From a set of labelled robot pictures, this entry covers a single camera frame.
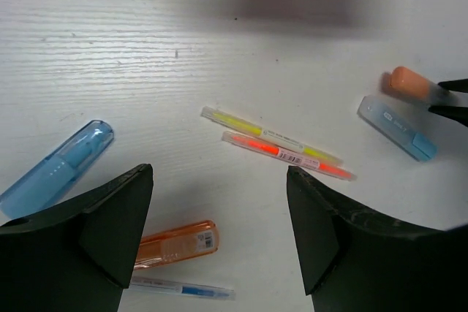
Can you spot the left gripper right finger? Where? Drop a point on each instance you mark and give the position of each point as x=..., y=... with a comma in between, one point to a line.
x=354, y=258

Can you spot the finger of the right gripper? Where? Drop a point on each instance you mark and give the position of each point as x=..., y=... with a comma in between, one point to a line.
x=455, y=85
x=458, y=114

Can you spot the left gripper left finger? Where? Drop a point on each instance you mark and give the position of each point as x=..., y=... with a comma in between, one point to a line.
x=78, y=255

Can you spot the blue transparent correction tape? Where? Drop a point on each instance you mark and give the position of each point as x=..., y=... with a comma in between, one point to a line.
x=47, y=182

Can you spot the orange transparent correction tape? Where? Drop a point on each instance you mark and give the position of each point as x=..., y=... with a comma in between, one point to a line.
x=176, y=245

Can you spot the orange highlighter pen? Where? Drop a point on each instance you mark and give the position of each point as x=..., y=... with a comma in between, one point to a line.
x=291, y=157

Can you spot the blue thin pen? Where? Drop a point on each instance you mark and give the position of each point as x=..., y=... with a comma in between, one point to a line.
x=178, y=288

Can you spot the yellow highlighter pen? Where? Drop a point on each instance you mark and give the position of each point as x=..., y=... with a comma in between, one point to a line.
x=267, y=135

